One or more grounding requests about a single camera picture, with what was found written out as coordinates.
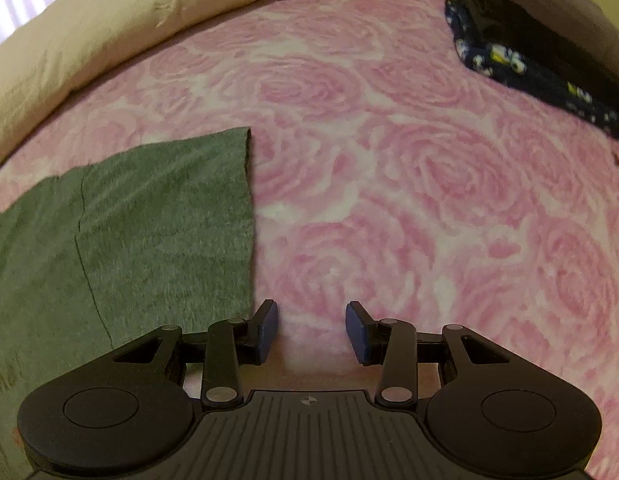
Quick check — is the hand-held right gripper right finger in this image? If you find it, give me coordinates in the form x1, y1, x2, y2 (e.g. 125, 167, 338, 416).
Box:
345, 301, 510, 407

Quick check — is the white sheer curtain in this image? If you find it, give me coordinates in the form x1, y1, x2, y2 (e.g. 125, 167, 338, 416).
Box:
0, 0, 85, 56

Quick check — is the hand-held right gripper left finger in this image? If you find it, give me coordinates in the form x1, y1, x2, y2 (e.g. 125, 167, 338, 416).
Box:
112, 299, 280, 407

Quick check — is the grey printed t-shirt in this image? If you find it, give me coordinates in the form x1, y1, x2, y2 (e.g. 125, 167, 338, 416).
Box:
0, 126, 255, 466

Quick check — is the grey and cream striped duvet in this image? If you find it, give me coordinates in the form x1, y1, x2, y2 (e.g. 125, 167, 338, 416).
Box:
0, 0, 425, 176

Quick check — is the pink floral blanket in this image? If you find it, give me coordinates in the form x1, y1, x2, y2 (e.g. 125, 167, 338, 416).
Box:
0, 0, 619, 480

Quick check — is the black folded garment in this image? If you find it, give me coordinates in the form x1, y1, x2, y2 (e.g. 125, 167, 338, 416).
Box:
455, 0, 619, 111

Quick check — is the navy floral folded garment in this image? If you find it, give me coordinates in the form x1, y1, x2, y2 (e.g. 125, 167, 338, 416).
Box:
443, 0, 619, 141

